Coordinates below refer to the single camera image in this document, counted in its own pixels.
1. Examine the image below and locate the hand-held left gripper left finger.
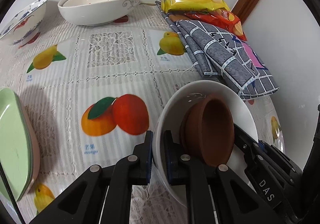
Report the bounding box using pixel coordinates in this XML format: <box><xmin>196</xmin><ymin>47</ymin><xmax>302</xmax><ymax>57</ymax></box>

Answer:
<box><xmin>29</xmin><ymin>130</ymin><xmax>154</xmax><ymax>224</ymax></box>

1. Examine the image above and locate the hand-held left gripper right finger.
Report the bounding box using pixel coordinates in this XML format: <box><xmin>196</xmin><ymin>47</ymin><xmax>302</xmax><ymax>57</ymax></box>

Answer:
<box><xmin>163</xmin><ymin>130</ymin><xmax>269</xmax><ymax>224</ymax></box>

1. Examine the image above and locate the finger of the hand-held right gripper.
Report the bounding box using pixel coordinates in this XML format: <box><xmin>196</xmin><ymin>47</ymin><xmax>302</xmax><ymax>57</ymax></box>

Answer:
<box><xmin>234</xmin><ymin>124</ymin><xmax>262</xmax><ymax>172</ymax></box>
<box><xmin>257</xmin><ymin>139</ymin><xmax>303</xmax><ymax>177</ymax></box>

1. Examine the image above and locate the brown bowl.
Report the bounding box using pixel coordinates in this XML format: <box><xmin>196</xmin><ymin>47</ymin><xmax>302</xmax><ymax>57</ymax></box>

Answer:
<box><xmin>179</xmin><ymin>94</ymin><xmax>235</xmax><ymax>167</ymax></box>

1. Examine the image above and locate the plain white bowl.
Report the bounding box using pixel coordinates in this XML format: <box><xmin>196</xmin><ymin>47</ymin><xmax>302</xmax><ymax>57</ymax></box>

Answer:
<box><xmin>153</xmin><ymin>80</ymin><xmax>259</xmax><ymax>208</ymax></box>

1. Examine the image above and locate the green square plate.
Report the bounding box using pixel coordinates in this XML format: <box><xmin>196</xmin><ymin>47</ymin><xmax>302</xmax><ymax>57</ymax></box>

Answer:
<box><xmin>0</xmin><ymin>88</ymin><xmax>33</xmax><ymax>202</ymax></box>

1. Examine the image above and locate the pink paper note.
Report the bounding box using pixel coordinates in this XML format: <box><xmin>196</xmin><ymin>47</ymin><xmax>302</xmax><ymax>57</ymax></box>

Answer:
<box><xmin>241</xmin><ymin>41</ymin><xmax>265</xmax><ymax>69</ymax></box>

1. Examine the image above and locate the grey checked cloth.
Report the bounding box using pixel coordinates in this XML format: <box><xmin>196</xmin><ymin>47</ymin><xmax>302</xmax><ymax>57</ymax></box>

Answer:
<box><xmin>154</xmin><ymin>1</ymin><xmax>280</xmax><ymax>100</ymax></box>

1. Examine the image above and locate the red chip bag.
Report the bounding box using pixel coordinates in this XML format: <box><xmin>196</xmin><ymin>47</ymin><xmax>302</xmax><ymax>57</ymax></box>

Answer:
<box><xmin>185</xmin><ymin>9</ymin><xmax>247</xmax><ymax>41</ymax></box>

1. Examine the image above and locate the white oval bowl grey trim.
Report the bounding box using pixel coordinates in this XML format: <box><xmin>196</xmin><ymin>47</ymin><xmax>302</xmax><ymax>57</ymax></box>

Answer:
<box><xmin>57</xmin><ymin>0</ymin><xmax>142</xmax><ymax>26</ymax></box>

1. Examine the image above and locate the white bowl with blue pattern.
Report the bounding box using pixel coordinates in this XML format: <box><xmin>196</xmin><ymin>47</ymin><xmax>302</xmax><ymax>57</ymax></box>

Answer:
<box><xmin>0</xmin><ymin>0</ymin><xmax>49</xmax><ymax>46</ymax></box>

